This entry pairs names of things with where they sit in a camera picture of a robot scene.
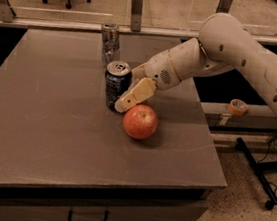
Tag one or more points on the silver crushed can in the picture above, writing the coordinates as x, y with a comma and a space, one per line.
110, 43

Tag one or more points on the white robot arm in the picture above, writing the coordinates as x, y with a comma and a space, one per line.
221, 45

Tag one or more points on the black stand leg with wheel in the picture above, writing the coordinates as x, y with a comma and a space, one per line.
259, 168

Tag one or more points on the blue pepsi can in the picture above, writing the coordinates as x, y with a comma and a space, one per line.
118, 78

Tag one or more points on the right metal glass bracket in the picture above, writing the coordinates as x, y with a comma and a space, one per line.
224, 6

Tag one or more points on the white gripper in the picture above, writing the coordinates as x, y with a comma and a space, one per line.
156, 68

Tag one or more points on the grey cabinet drawer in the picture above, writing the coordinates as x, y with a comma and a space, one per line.
119, 210

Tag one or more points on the red apple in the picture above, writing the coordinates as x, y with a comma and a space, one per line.
140, 122

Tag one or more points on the middle metal glass bracket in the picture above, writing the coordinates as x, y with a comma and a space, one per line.
136, 15

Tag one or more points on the orange tape roll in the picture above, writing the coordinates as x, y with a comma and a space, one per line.
237, 107

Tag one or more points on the metal glass bracket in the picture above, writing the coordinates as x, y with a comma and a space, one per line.
136, 15
224, 6

